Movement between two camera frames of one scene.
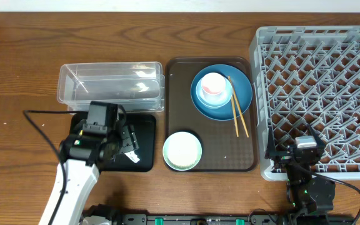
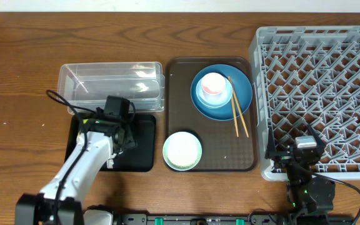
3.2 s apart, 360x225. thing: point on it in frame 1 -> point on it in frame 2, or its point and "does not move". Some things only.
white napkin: x=133 y=156 -> x=109 y=164
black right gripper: x=284 y=155 does not move
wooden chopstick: x=234 y=92 does not move
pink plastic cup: x=213 y=83 does not move
